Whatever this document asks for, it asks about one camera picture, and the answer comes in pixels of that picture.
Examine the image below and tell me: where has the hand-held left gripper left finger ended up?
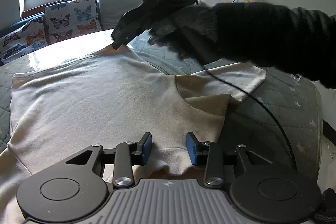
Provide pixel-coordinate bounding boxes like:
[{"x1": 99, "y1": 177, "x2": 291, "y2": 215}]
[{"x1": 65, "y1": 132, "x2": 153, "y2": 188}]

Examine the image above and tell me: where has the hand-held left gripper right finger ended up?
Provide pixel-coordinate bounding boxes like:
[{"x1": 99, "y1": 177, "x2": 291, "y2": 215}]
[{"x1": 186, "y1": 132, "x2": 273, "y2": 186}]

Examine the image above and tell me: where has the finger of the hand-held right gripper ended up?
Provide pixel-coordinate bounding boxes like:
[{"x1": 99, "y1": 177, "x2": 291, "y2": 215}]
[
  {"x1": 111, "y1": 17, "x2": 152, "y2": 50},
  {"x1": 111, "y1": 3, "x2": 148, "y2": 39}
]

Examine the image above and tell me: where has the cream shirt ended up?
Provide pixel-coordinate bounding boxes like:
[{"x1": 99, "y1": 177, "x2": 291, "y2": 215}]
[{"x1": 0, "y1": 44, "x2": 267, "y2": 224}]

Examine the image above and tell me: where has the person's right forearm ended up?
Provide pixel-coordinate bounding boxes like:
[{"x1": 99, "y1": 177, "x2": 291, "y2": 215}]
[{"x1": 214, "y1": 2, "x2": 336, "y2": 89}]

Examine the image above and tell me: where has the person's right hand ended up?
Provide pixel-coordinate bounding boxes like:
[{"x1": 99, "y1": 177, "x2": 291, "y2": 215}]
[{"x1": 148, "y1": 4, "x2": 220, "y2": 65}]

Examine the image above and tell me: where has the plain grey cushion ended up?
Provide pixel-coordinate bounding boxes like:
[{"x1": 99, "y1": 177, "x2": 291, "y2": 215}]
[{"x1": 98, "y1": 0, "x2": 143, "y2": 30}]

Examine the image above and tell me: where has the butterfly print cushion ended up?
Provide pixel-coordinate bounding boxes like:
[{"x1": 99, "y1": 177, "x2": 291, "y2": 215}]
[
  {"x1": 0, "y1": 16, "x2": 49, "y2": 65},
  {"x1": 44, "y1": 0, "x2": 101, "y2": 43}
]

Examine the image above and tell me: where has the black cable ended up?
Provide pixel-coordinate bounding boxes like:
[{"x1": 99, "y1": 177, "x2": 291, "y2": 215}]
[{"x1": 201, "y1": 63, "x2": 298, "y2": 174}]

